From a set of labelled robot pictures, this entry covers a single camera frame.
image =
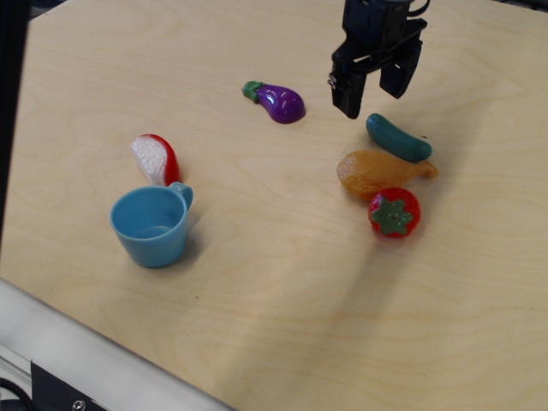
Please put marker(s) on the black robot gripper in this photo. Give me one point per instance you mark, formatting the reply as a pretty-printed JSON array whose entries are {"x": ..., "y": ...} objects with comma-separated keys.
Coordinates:
[{"x": 382, "y": 35}]

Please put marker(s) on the dark green toy cucumber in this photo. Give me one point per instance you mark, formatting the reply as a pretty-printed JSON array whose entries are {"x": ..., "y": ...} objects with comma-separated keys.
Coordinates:
[{"x": 395, "y": 141}]

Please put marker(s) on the blue plastic toy cup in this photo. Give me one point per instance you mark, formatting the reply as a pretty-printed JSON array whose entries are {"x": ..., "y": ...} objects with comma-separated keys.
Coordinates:
[{"x": 151, "y": 223}]

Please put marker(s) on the purple toy eggplant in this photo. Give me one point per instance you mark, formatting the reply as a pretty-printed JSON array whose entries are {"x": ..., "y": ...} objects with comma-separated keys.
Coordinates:
[{"x": 283, "y": 105}]

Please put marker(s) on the orange toy chicken drumstick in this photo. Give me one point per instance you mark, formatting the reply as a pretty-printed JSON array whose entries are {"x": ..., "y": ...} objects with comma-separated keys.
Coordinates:
[{"x": 364, "y": 173}]

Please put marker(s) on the red toy strawberry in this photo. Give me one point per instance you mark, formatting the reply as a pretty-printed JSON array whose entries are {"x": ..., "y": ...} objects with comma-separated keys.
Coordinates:
[{"x": 394, "y": 212}]

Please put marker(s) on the red white apple slice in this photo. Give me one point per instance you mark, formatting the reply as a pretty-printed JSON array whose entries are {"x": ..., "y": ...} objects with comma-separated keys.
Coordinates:
[{"x": 156, "y": 159}]

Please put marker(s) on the black bracket with screw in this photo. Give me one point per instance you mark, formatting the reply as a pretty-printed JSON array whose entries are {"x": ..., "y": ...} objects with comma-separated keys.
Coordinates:
[{"x": 53, "y": 394}]

